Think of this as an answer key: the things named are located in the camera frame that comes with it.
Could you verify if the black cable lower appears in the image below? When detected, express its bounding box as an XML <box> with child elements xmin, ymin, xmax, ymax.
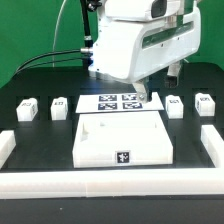
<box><xmin>16</xmin><ymin>57</ymin><xmax>93</xmax><ymax>74</ymax></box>

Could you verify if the grey thin cable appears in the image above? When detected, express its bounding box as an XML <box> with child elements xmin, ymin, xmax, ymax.
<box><xmin>52</xmin><ymin>0</ymin><xmax>69</xmax><ymax>68</ymax></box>

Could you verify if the white square tabletop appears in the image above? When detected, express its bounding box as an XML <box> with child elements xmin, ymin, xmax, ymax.
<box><xmin>72</xmin><ymin>111</ymin><xmax>173</xmax><ymax>168</ymax></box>

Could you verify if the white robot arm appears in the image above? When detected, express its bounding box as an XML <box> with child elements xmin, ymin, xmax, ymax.
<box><xmin>88</xmin><ymin>0</ymin><xmax>201</xmax><ymax>102</ymax></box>

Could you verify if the black cable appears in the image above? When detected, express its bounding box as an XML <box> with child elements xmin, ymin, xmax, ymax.
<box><xmin>16</xmin><ymin>57</ymin><xmax>93</xmax><ymax>74</ymax></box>
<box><xmin>14</xmin><ymin>49</ymin><xmax>93</xmax><ymax>74</ymax></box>

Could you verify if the paper sheet with markers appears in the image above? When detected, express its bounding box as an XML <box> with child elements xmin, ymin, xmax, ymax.
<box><xmin>76</xmin><ymin>92</ymin><xmax>164</xmax><ymax>113</ymax></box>

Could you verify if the black cable upper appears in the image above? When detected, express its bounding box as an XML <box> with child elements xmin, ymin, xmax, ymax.
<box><xmin>14</xmin><ymin>49</ymin><xmax>93</xmax><ymax>74</ymax></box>

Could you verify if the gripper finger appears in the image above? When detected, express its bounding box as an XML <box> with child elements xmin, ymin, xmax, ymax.
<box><xmin>133</xmin><ymin>78</ymin><xmax>151</xmax><ymax>103</ymax></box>
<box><xmin>166</xmin><ymin>62</ymin><xmax>182</xmax><ymax>88</ymax></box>

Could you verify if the white U-shaped fence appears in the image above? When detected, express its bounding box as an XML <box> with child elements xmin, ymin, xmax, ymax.
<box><xmin>0</xmin><ymin>124</ymin><xmax>224</xmax><ymax>200</ymax></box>

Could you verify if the black corrugated hose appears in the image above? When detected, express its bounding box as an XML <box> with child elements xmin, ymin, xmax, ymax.
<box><xmin>79</xmin><ymin>0</ymin><xmax>93</xmax><ymax>48</ymax></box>

